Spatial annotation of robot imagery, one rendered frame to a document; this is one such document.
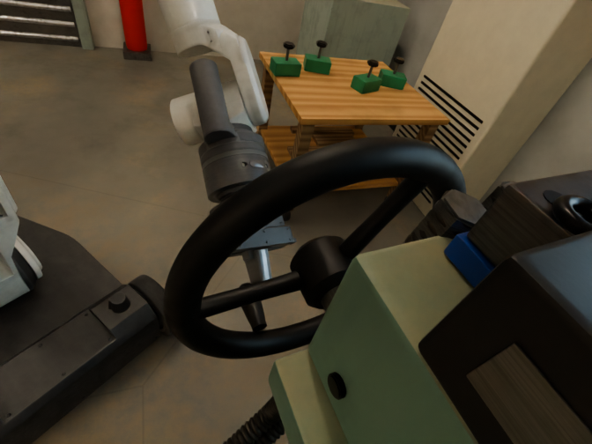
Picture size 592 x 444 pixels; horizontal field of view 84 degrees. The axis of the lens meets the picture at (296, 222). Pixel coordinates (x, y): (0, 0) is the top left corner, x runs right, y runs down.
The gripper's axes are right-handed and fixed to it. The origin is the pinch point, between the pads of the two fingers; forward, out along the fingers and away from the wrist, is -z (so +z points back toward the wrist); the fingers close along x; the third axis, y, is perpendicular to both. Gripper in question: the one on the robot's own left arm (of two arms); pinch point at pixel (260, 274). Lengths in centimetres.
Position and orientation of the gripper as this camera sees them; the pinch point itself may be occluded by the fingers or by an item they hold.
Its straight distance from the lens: 42.5
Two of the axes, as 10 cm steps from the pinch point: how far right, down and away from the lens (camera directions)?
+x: -7.1, 0.6, -7.0
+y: 6.6, -2.8, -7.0
